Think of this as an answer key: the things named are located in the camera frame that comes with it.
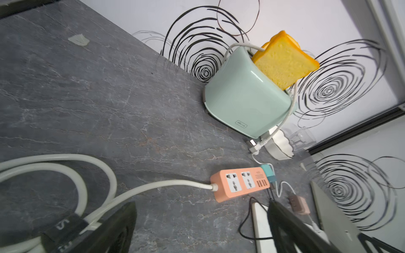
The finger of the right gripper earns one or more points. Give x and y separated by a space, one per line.
374 245

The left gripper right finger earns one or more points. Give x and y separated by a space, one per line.
291 235

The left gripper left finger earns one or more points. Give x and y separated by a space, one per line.
113 236

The pink charger adapter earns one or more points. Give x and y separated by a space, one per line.
299 205

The teal charger adapter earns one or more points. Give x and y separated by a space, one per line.
269 172

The pink power strip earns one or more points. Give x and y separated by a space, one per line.
233 183

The grey laptop right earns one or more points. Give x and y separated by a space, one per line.
341 231

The white scalloped bowl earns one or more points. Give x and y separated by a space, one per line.
279 147

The clear drinking glass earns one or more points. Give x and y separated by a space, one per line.
299 138

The mint green toaster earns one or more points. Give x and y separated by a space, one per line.
243 98

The front yellow toast slice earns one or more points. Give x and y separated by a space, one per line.
283 61

